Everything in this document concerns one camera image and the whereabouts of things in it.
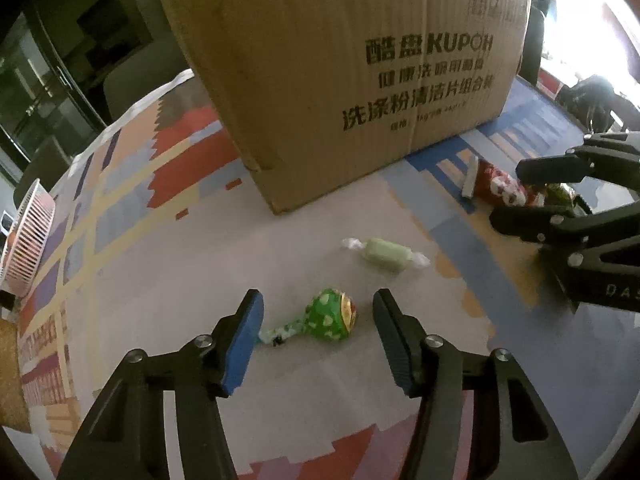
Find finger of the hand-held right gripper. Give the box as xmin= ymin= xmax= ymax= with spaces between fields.
xmin=516 ymin=131 xmax=640 ymax=187
xmin=489 ymin=204 xmax=640 ymax=247

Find dark sliding glass doors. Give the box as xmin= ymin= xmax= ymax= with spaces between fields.
xmin=0 ymin=0 xmax=173 ymax=178

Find pale green wrapped candy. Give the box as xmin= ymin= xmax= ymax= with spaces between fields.
xmin=341 ymin=236 xmax=432 ymax=275

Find woven wicker tissue box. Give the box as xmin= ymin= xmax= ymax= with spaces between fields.
xmin=0 ymin=317 xmax=32 ymax=434

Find green lollipop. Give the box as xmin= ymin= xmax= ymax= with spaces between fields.
xmin=255 ymin=287 xmax=360 ymax=348

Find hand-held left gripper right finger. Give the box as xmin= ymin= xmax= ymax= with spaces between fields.
xmin=372 ymin=288 xmax=587 ymax=480

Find dark upholstered chair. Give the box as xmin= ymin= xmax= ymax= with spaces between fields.
xmin=102 ymin=51 xmax=197 ymax=122

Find yellow green wrapped candy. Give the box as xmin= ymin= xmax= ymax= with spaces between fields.
xmin=544 ymin=182 xmax=578 ymax=207

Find red and white candy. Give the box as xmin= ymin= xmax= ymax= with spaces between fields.
xmin=462 ymin=155 xmax=545 ymax=208

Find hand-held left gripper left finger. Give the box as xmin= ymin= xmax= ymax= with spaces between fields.
xmin=56 ymin=288 xmax=266 ymax=480

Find brown cardboard box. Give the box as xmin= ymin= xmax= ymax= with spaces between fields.
xmin=152 ymin=0 xmax=533 ymax=217

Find pink plastic basket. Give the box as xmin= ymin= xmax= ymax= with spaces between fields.
xmin=0 ymin=178 xmax=57 ymax=302

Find colourful foam play mat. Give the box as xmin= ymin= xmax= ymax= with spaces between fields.
xmin=15 ymin=67 xmax=640 ymax=480

